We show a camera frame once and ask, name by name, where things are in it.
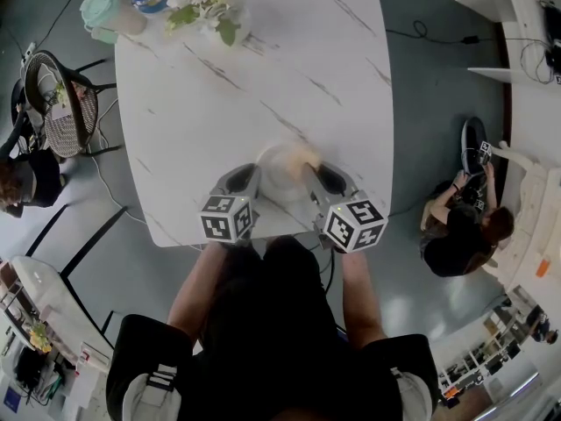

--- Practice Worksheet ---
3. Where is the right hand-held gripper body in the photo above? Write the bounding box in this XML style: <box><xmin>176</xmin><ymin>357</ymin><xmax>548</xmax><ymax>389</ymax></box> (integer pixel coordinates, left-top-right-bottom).
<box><xmin>311</xmin><ymin>189</ymin><xmax>390</xmax><ymax>253</ymax></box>

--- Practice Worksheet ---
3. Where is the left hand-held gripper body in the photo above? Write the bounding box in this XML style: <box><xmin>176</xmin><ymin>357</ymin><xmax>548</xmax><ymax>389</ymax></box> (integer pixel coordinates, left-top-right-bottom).
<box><xmin>199</xmin><ymin>189</ymin><xmax>263</xmax><ymax>248</ymax></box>

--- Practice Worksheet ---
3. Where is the white round bowl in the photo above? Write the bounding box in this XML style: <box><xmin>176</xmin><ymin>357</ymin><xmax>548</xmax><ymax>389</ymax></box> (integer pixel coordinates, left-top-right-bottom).
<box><xmin>255</xmin><ymin>142</ymin><xmax>319</xmax><ymax>203</ymax></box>

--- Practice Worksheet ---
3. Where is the cream fluffy brush piece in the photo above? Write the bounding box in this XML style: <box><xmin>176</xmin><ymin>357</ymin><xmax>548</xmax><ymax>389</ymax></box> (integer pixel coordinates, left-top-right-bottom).
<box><xmin>284</xmin><ymin>142</ymin><xmax>323</xmax><ymax>175</ymax></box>

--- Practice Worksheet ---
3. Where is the person's left forearm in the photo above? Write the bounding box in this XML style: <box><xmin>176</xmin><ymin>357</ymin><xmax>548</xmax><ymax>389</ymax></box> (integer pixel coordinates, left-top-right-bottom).
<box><xmin>166</xmin><ymin>239</ymin><xmax>229</xmax><ymax>337</ymax></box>

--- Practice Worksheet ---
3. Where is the person's right forearm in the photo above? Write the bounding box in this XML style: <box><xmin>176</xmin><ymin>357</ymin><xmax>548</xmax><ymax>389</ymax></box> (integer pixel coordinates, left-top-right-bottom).
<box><xmin>340</xmin><ymin>248</ymin><xmax>389</xmax><ymax>350</ymax></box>

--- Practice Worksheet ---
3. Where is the black open case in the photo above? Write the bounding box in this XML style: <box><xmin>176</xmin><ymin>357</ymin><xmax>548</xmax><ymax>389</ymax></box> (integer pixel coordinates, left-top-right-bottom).
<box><xmin>460</xmin><ymin>116</ymin><xmax>491</xmax><ymax>177</ymax></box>

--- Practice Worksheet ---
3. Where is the person's black shirt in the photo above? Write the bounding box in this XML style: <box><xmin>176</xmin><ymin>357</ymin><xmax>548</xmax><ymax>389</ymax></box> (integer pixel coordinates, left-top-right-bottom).
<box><xmin>105</xmin><ymin>234</ymin><xmax>439</xmax><ymax>421</ymax></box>

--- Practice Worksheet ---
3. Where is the white ceramic vase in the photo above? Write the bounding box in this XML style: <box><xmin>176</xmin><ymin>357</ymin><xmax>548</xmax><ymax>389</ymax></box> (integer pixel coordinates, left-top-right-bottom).
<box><xmin>196</xmin><ymin>4</ymin><xmax>254</xmax><ymax>47</ymax></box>

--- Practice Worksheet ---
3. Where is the dark wicker chair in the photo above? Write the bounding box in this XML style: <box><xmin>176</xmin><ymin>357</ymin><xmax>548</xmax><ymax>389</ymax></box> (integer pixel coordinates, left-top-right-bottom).
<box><xmin>24</xmin><ymin>49</ymin><xmax>119</xmax><ymax>160</ymax></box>

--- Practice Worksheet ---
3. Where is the white shelf cabinet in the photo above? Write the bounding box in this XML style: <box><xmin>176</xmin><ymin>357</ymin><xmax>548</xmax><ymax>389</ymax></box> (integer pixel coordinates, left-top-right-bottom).
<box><xmin>466</xmin><ymin>66</ymin><xmax>561</xmax><ymax>86</ymax></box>

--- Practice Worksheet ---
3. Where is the white dressing table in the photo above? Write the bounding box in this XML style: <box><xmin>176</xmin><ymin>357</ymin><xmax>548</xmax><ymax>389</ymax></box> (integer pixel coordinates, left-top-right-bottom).
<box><xmin>481</xmin><ymin>140</ymin><xmax>561</xmax><ymax>289</ymax></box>

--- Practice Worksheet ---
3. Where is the small artificial flower bunch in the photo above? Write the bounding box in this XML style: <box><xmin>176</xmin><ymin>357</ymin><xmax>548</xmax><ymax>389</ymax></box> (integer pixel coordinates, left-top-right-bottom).
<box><xmin>43</xmin><ymin>79</ymin><xmax>89</xmax><ymax>120</ymax></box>

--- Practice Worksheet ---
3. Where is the yellow flower bunch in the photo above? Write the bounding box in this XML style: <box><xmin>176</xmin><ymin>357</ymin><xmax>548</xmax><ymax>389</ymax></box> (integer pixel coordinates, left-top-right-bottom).
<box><xmin>28</xmin><ymin>320</ymin><xmax>53</xmax><ymax>353</ymax></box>

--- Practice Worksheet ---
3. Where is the cup with teal lid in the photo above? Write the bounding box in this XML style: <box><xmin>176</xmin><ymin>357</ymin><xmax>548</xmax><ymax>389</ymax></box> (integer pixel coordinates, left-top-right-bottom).
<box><xmin>79</xmin><ymin>0</ymin><xmax>148</xmax><ymax>46</ymax></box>

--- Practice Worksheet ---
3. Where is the white floor cable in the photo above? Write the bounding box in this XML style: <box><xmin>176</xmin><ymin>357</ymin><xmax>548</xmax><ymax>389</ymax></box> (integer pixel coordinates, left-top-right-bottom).
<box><xmin>85</xmin><ymin>98</ymin><xmax>148</xmax><ymax>225</ymax></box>

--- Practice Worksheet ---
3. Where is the white shoulder strap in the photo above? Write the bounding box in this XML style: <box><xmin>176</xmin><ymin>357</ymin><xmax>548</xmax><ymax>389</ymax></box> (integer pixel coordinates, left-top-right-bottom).
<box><xmin>122</xmin><ymin>363</ymin><xmax>181</xmax><ymax>421</ymax></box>
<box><xmin>389</xmin><ymin>366</ymin><xmax>435</xmax><ymax>421</ymax></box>

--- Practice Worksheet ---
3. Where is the black power adapter with cable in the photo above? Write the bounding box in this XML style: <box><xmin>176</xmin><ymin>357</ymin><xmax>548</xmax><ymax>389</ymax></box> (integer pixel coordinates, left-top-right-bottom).
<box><xmin>385</xmin><ymin>18</ymin><xmax>494</xmax><ymax>46</ymax></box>

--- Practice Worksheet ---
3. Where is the black device with cables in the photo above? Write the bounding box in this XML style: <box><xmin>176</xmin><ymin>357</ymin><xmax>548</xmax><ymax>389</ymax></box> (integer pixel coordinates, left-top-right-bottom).
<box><xmin>542</xmin><ymin>4</ymin><xmax>561</xmax><ymax>85</ymax></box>

